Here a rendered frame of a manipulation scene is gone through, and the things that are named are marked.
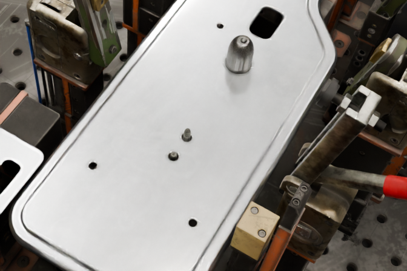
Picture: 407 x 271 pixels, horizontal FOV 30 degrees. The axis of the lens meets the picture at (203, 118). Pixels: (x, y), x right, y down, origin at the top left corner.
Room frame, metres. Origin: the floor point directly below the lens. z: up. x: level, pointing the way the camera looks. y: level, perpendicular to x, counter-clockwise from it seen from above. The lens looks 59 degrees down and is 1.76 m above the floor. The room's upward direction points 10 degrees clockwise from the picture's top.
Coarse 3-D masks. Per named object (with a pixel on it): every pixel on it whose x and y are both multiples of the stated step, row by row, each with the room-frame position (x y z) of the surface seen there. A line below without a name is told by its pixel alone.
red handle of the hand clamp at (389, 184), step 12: (336, 168) 0.38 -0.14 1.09; (324, 180) 0.37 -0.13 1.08; (336, 180) 0.37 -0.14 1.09; (348, 180) 0.36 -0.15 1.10; (360, 180) 0.36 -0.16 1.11; (372, 180) 0.36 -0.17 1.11; (384, 180) 0.36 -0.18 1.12; (396, 180) 0.36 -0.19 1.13; (384, 192) 0.35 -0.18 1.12; (396, 192) 0.35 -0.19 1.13
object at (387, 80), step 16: (400, 64) 0.56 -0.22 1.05; (368, 80) 0.53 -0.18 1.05; (384, 80) 0.52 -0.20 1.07; (400, 80) 0.52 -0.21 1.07; (384, 96) 0.51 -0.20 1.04; (400, 96) 0.51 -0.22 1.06; (384, 112) 0.51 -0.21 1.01; (400, 112) 0.50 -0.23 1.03; (384, 128) 0.51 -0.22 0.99; (400, 128) 0.50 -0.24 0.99; (352, 144) 0.52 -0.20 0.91; (368, 144) 0.51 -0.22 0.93; (384, 144) 0.50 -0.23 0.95; (400, 144) 0.50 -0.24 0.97; (336, 160) 0.52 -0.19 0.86; (352, 160) 0.52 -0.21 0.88; (368, 160) 0.51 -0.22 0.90; (384, 160) 0.50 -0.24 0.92; (368, 192) 0.50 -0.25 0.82; (352, 208) 0.50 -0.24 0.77; (352, 224) 0.49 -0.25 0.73; (352, 240) 0.48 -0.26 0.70
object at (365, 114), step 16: (336, 80) 0.40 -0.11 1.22; (320, 96) 0.38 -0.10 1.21; (336, 96) 0.39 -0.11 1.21; (352, 96) 0.39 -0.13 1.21; (368, 96) 0.39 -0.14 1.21; (352, 112) 0.37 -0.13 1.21; (368, 112) 0.37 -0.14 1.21; (336, 128) 0.37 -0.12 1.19; (352, 128) 0.36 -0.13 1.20; (368, 128) 0.37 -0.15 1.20; (320, 144) 0.37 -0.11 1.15; (336, 144) 0.36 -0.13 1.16; (304, 160) 0.37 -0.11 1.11; (320, 160) 0.37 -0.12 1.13; (304, 176) 0.37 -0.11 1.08
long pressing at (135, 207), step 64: (192, 0) 0.64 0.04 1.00; (256, 0) 0.66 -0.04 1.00; (320, 0) 0.68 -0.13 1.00; (128, 64) 0.53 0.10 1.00; (192, 64) 0.54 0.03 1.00; (256, 64) 0.56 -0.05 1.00; (320, 64) 0.57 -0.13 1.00; (128, 128) 0.44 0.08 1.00; (192, 128) 0.45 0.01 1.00; (256, 128) 0.47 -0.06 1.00; (64, 192) 0.34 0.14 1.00; (128, 192) 0.36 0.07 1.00; (192, 192) 0.37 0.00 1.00; (256, 192) 0.38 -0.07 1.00; (64, 256) 0.27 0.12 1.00; (128, 256) 0.28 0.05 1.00; (192, 256) 0.29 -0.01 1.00
